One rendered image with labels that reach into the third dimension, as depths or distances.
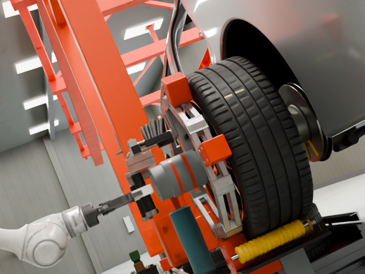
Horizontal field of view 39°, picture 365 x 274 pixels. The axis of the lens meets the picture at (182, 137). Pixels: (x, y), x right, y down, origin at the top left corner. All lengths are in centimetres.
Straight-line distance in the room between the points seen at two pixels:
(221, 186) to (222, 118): 21
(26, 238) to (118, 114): 101
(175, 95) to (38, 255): 68
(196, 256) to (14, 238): 73
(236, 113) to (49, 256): 70
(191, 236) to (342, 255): 90
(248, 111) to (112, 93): 92
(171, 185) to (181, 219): 19
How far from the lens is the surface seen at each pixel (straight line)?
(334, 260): 263
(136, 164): 172
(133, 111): 240
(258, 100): 169
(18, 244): 156
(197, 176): 187
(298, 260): 194
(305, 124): 199
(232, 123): 165
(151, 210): 171
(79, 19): 256
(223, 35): 217
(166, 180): 185
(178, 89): 176
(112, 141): 434
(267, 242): 181
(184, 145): 191
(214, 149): 158
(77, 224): 169
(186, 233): 199
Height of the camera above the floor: 70
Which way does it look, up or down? 8 degrees up
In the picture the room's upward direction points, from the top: 24 degrees counter-clockwise
